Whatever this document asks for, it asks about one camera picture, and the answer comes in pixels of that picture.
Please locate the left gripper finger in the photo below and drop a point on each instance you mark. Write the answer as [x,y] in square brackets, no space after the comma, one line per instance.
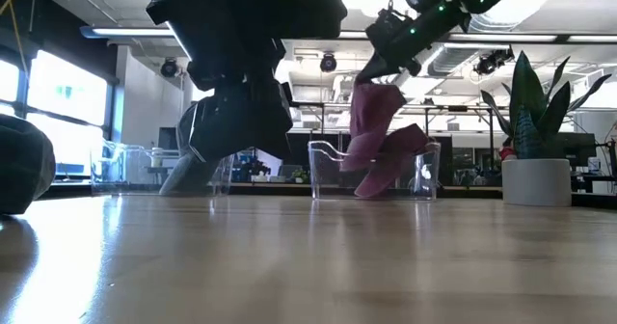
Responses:
[264,87]
[229,92]

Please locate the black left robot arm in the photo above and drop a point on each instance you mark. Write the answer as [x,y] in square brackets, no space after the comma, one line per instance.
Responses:
[241,6]

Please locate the black ceiling spotlight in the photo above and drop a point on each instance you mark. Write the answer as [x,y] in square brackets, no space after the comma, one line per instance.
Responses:
[328,62]
[489,62]
[169,67]

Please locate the black-framed background table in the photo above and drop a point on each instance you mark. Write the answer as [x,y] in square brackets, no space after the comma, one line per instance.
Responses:
[458,108]

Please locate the small green background plant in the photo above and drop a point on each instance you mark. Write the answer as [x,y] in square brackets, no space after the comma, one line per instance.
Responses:
[300,174]

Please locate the clear plastic bin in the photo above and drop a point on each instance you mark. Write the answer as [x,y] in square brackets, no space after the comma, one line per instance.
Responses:
[328,179]
[120,170]

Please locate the long ceiling light bar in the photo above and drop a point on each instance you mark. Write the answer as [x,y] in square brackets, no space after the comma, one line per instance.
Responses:
[130,32]

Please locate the person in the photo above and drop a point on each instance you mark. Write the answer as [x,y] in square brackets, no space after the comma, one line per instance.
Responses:
[507,153]

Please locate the large bright window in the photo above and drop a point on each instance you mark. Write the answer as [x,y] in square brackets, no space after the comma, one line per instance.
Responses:
[67,88]

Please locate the snake plant in white pot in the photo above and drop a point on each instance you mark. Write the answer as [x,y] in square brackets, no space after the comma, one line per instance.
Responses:
[535,184]

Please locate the dark computer monitor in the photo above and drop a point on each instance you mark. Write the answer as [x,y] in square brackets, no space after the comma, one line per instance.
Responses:
[578,145]

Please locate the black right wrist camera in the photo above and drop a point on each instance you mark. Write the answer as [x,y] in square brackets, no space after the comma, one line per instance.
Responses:
[385,27]

